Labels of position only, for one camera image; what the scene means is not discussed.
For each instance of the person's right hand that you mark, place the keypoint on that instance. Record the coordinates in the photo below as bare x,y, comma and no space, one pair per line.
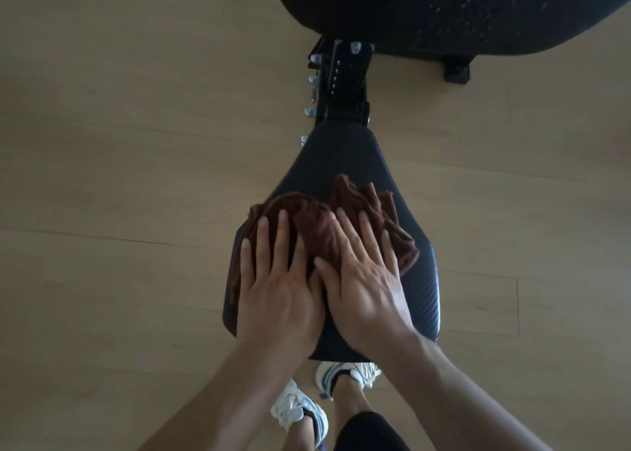
369,303

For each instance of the person's left hand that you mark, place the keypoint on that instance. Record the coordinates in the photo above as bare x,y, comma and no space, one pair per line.
276,308

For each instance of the person's right middle finger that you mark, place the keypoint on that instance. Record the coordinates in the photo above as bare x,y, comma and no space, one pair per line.
373,241

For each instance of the person's left middle finger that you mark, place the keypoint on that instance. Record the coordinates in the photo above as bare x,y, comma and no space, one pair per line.
281,241

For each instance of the person's right thumb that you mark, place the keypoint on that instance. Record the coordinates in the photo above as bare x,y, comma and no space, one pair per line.
328,278

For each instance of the person's left little finger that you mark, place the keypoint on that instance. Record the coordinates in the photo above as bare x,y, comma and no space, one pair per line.
246,266

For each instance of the person's left thumb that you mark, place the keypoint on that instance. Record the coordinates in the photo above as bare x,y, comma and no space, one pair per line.
317,290

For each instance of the brown cloth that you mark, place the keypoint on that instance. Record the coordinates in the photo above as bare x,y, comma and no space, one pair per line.
323,224

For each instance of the person's right forearm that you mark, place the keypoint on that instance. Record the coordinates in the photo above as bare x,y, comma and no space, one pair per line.
453,401

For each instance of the person's left forearm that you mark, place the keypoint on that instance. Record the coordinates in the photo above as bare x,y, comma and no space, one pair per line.
231,401

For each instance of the white sneaker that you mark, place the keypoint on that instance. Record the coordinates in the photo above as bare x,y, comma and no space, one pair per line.
293,406
362,371

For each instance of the black padded seat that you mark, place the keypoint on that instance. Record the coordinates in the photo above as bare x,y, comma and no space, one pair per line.
335,155

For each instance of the person's right leg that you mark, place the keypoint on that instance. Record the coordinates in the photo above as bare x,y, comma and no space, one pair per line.
351,399

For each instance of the person's leg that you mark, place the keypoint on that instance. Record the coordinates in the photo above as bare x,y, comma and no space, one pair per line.
351,399
300,438

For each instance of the person's left leg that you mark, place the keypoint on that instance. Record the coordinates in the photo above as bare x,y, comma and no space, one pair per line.
300,438

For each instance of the black shorts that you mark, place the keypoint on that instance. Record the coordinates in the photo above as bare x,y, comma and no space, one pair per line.
369,436

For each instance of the large black mesh pad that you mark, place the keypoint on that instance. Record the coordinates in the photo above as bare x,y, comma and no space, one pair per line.
443,7

